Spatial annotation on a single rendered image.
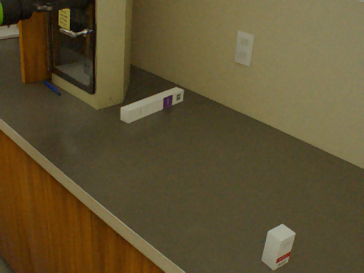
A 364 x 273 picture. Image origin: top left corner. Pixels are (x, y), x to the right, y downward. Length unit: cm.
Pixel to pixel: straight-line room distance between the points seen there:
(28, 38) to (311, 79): 103
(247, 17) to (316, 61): 30
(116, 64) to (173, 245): 75
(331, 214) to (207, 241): 34
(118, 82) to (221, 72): 38
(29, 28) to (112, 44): 39
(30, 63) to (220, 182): 93
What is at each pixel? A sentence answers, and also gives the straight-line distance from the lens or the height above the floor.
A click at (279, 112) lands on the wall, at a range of 152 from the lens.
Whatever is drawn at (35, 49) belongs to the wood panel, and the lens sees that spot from 176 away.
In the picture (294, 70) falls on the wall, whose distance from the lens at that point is 145.
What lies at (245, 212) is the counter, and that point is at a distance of 107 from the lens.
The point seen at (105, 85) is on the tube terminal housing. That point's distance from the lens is 151.
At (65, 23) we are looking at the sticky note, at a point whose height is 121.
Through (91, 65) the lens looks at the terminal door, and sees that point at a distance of 147.
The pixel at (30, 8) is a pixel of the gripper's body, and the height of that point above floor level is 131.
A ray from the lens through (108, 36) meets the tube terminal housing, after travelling 146.
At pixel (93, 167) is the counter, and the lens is 120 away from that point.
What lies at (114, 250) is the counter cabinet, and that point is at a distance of 116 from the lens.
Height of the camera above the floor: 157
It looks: 27 degrees down
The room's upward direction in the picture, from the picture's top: 5 degrees clockwise
